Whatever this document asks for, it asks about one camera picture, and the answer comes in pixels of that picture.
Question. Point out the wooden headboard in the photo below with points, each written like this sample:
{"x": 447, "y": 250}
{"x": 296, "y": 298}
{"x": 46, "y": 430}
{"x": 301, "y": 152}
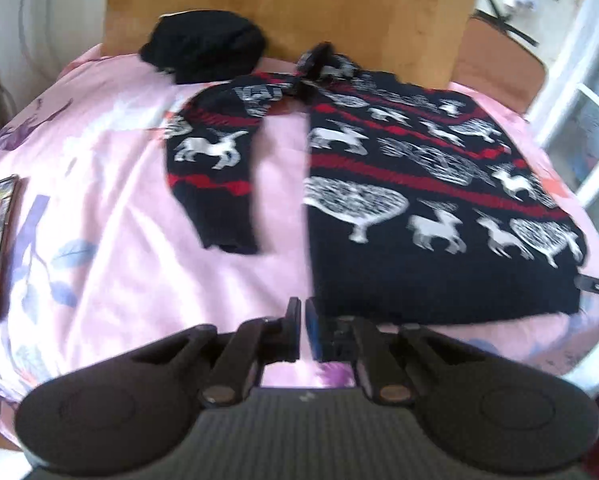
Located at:
{"x": 289, "y": 10}

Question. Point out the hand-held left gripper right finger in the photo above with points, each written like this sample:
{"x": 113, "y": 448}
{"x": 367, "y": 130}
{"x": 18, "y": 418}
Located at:
{"x": 313, "y": 335}

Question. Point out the black reindeer pattern sweater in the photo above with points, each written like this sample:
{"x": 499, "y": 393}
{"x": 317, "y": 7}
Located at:
{"x": 429, "y": 195}

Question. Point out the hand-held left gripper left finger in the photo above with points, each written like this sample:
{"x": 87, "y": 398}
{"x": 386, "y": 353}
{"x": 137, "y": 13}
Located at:
{"x": 293, "y": 332}

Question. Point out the plain black folded garment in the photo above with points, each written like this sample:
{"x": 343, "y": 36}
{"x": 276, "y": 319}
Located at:
{"x": 204, "y": 47}

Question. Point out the pink floral bedsheet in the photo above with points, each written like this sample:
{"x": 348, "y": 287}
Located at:
{"x": 109, "y": 240}

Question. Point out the white shelf unit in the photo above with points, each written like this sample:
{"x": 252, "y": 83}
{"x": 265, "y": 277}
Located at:
{"x": 574, "y": 85}

